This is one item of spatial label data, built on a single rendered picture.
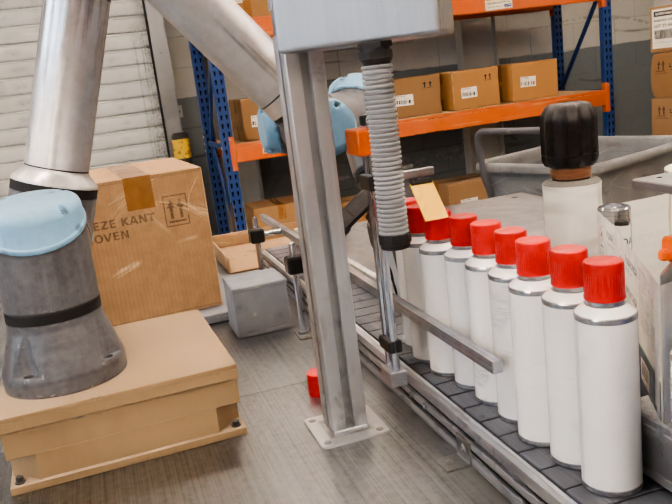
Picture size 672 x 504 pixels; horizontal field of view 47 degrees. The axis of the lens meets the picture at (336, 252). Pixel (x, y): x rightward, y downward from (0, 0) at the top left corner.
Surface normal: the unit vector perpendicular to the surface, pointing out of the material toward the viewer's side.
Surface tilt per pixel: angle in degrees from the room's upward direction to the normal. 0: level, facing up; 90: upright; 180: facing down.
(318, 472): 0
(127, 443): 90
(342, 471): 0
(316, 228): 90
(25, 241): 87
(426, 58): 90
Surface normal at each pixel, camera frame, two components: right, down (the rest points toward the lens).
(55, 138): 0.16, 0.17
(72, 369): 0.43, -0.15
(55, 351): 0.24, -0.11
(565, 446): -0.71, 0.25
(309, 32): -0.29, 0.26
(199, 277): 0.37, 0.17
